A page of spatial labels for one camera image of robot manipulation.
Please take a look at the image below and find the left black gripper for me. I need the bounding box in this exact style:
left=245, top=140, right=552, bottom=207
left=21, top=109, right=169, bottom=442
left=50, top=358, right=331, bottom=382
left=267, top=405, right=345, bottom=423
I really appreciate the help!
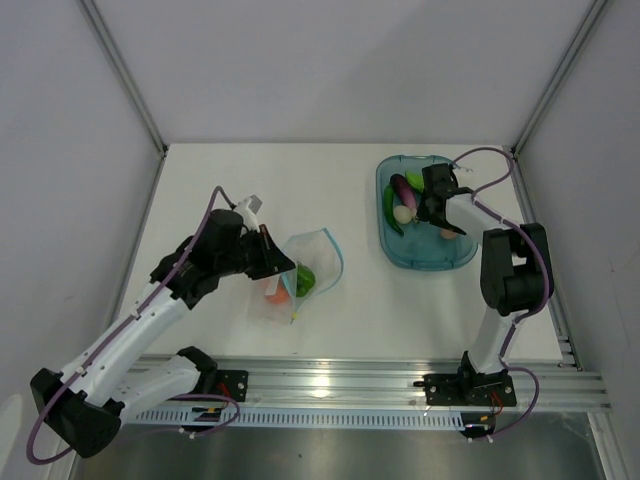
left=217, top=224, right=295, bottom=281

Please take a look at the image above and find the peach toy egg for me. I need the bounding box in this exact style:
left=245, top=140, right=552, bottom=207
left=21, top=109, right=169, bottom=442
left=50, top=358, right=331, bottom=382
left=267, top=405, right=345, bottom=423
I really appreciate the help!
left=440, top=230, right=457, bottom=240

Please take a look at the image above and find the white toy onion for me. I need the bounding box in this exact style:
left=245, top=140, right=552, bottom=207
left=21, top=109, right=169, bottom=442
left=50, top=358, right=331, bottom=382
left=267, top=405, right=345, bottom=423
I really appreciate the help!
left=393, top=205, right=413, bottom=225

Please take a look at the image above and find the orange toy pumpkin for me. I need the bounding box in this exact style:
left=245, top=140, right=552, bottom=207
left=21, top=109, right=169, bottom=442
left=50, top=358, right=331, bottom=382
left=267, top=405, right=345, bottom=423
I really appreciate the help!
left=265, top=283, right=290, bottom=305

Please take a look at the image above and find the green toy bell pepper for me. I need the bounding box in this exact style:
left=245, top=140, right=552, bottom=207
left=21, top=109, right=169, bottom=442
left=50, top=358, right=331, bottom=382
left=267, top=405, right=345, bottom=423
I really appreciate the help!
left=295, top=263, right=316, bottom=298

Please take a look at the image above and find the clear zip bag blue zipper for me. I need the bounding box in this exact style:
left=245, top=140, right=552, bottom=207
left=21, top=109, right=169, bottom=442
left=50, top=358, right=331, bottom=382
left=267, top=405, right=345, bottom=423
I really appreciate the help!
left=247, top=228, right=344, bottom=324

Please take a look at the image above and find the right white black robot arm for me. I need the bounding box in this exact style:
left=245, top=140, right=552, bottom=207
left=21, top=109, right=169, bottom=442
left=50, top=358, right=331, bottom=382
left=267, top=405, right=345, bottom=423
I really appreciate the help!
left=418, top=164, right=553, bottom=406

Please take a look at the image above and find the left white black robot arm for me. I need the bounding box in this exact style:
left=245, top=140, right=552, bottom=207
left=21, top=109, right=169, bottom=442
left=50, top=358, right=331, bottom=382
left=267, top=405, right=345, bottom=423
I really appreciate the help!
left=30, top=209, right=296, bottom=458

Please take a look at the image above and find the teal plastic tray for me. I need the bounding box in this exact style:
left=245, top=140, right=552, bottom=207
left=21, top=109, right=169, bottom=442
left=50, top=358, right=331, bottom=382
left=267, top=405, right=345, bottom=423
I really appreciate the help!
left=375, top=155, right=478, bottom=271

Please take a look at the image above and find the purple toy eggplant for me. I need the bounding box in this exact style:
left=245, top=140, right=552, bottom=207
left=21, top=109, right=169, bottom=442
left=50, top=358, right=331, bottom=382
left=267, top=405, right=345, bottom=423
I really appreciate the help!
left=390, top=174, right=417, bottom=211

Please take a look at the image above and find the light green toy vegetable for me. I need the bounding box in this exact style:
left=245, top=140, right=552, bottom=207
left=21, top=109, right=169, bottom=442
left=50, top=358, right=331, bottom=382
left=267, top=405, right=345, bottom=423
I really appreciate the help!
left=405, top=171, right=424, bottom=193

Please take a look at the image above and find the green toy chili pepper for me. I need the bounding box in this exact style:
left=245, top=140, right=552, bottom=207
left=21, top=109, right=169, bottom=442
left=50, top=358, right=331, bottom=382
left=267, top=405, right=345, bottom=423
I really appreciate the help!
left=382, top=184, right=404, bottom=237

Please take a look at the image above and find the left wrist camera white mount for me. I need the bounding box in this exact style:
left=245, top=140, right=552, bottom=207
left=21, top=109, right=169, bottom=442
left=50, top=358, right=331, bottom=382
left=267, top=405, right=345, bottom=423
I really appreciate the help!
left=233, top=195, right=262, bottom=231

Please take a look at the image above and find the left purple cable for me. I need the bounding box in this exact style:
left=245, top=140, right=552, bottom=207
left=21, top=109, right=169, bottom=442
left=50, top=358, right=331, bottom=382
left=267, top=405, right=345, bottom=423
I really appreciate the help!
left=25, top=185, right=241, bottom=465

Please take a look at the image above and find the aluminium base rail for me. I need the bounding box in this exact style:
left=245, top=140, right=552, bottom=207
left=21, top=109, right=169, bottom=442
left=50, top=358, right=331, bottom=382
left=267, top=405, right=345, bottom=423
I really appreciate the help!
left=218, top=357, right=612, bottom=413

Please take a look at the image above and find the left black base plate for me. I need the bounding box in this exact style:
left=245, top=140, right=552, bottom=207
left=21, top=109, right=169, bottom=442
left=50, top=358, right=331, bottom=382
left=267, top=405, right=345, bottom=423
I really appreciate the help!
left=189, top=370, right=249, bottom=402

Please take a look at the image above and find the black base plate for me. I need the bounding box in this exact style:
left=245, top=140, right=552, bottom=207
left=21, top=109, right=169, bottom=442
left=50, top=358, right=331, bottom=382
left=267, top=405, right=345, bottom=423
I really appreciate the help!
left=412, top=370, right=517, bottom=407
left=189, top=370, right=249, bottom=402

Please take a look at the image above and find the slotted grey cable duct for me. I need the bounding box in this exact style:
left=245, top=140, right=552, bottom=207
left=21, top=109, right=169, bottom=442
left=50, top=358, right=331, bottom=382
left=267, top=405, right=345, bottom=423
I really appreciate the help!
left=132, top=405, right=465, bottom=431

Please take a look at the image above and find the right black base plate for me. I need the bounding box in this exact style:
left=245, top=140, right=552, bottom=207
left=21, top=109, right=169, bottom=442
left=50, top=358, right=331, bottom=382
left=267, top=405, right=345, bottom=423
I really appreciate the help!
left=412, top=370, right=517, bottom=407

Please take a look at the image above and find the right side aluminium rail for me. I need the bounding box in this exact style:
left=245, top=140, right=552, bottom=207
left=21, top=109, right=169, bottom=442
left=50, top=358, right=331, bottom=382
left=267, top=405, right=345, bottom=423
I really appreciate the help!
left=510, top=148, right=583, bottom=372

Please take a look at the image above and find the right aluminium frame post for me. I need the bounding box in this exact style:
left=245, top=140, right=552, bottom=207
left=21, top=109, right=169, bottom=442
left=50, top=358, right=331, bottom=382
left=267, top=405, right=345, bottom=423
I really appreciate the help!
left=510, top=0, right=614, bottom=159

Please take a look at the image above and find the aluminium frame post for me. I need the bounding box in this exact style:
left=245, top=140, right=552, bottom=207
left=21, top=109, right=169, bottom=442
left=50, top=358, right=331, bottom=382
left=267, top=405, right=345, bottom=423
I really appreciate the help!
left=76, top=0, right=168, bottom=158
left=510, top=0, right=614, bottom=159

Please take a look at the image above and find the left aluminium frame post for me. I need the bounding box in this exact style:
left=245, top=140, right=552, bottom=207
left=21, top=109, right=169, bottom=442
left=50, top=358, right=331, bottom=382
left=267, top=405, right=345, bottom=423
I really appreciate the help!
left=76, top=0, right=168, bottom=158

